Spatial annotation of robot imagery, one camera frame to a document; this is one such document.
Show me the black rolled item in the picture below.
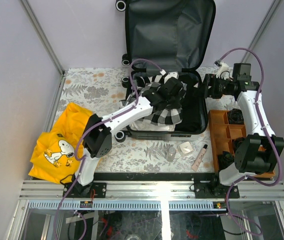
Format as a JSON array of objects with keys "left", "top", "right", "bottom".
[
  {"left": 232, "top": 137, "right": 245, "bottom": 152},
  {"left": 227, "top": 108, "right": 244, "bottom": 125}
]

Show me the black garment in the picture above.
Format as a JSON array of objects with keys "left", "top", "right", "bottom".
[{"left": 174, "top": 76, "right": 206, "bottom": 135}]

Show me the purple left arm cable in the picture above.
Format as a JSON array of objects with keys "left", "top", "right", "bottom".
[{"left": 53, "top": 58, "right": 167, "bottom": 240}]

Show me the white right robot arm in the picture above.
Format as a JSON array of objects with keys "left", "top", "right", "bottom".
[{"left": 200, "top": 61, "right": 284, "bottom": 198}]

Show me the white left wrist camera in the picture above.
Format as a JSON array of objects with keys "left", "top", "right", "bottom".
[{"left": 163, "top": 71, "right": 179, "bottom": 84}]

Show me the cream white cloth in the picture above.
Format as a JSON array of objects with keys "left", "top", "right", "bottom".
[{"left": 129, "top": 121, "right": 176, "bottom": 132}]

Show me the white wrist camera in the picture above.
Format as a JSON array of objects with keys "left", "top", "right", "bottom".
[
  {"left": 214, "top": 60, "right": 232, "bottom": 79},
  {"left": 163, "top": 71, "right": 179, "bottom": 84}
]

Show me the black rolled item top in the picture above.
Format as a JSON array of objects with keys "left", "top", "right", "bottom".
[{"left": 227, "top": 108, "right": 244, "bottom": 125}]

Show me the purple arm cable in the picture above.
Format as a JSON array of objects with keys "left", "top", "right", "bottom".
[
  {"left": 215, "top": 47, "right": 283, "bottom": 237},
  {"left": 53, "top": 58, "right": 167, "bottom": 240}
]

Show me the small clear glass bottle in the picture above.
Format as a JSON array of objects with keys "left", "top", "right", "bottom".
[{"left": 166, "top": 147, "right": 177, "bottom": 162}]

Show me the black rolled item middle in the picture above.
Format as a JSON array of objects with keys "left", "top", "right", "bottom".
[{"left": 232, "top": 137, "right": 245, "bottom": 152}]

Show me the aluminium front rail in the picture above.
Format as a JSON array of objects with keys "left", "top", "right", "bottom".
[{"left": 18, "top": 180, "right": 284, "bottom": 201}]

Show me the yellow Snoopy t-shirt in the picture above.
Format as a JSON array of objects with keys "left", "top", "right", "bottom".
[{"left": 28, "top": 102, "right": 93, "bottom": 184}]

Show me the black open suitcase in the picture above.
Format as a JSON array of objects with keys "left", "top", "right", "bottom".
[{"left": 115, "top": 0, "right": 216, "bottom": 141}]

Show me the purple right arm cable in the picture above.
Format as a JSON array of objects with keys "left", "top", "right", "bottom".
[{"left": 215, "top": 47, "right": 283, "bottom": 237}]

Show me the dark green rolled item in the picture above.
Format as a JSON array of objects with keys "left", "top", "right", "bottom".
[{"left": 217, "top": 151, "right": 234, "bottom": 170}]

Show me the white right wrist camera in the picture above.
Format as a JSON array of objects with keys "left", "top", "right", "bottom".
[{"left": 214, "top": 60, "right": 232, "bottom": 79}]

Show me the floral patterned table cloth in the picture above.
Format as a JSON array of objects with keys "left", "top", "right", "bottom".
[{"left": 56, "top": 66, "right": 243, "bottom": 174}]

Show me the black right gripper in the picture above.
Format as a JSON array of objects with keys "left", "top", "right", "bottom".
[{"left": 192, "top": 74, "right": 234, "bottom": 99}]

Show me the pink cosmetic tube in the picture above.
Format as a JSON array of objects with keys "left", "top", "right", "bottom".
[{"left": 191, "top": 144, "right": 208, "bottom": 172}]

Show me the small white box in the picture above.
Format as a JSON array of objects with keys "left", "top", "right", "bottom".
[{"left": 177, "top": 141, "right": 194, "bottom": 157}]

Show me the black white checkered cloth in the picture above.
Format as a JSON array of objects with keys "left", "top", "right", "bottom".
[{"left": 121, "top": 74, "right": 186, "bottom": 126}]

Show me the wooden compartment organizer tray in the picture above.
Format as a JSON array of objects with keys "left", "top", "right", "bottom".
[{"left": 207, "top": 109, "right": 277, "bottom": 178}]

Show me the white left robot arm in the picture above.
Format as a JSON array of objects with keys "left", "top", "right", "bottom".
[{"left": 68, "top": 76, "right": 184, "bottom": 198}]

